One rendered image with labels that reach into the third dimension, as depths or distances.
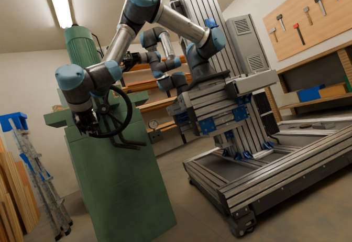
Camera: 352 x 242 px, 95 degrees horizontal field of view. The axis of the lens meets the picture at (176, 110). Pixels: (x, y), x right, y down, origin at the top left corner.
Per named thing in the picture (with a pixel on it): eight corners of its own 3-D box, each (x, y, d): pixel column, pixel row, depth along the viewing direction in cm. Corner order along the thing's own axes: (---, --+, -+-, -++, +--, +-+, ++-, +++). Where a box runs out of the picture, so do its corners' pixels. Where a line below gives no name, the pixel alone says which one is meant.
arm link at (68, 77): (90, 72, 48) (59, 83, 43) (97, 97, 56) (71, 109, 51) (77, 58, 51) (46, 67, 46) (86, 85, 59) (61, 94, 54)
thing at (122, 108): (67, 127, 91) (65, 120, 91) (74, 129, 110) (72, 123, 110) (136, 108, 108) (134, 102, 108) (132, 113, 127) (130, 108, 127)
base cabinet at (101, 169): (105, 272, 85) (66, 143, 89) (106, 222, 138) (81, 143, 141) (178, 223, 104) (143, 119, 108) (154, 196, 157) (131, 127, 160)
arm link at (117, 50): (122, 14, 87) (79, 92, 68) (127, -2, 77) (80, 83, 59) (142, 28, 91) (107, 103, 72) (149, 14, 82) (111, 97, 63)
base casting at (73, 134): (67, 143, 89) (62, 128, 90) (81, 143, 141) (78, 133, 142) (143, 119, 108) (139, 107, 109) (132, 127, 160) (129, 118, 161)
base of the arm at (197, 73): (211, 80, 110) (206, 66, 111) (221, 72, 96) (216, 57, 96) (191, 86, 107) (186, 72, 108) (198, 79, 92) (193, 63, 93)
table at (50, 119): (38, 123, 78) (34, 111, 79) (56, 128, 106) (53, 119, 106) (153, 94, 104) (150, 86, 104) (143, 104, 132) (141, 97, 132)
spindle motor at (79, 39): (74, 69, 104) (60, 25, 106) (78, 79, 120) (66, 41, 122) (102, 65, 112) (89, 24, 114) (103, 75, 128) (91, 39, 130)
